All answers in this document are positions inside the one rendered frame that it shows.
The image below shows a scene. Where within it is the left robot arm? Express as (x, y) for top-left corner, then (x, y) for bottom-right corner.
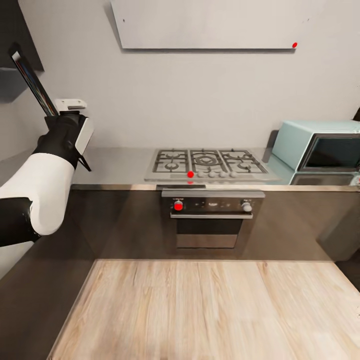
(0, 99), (94, 280)

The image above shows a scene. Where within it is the poster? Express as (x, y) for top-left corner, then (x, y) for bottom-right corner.
(7, 42), (91, 172)

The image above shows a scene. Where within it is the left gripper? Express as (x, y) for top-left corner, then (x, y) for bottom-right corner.
(44, 116), (58, 130)

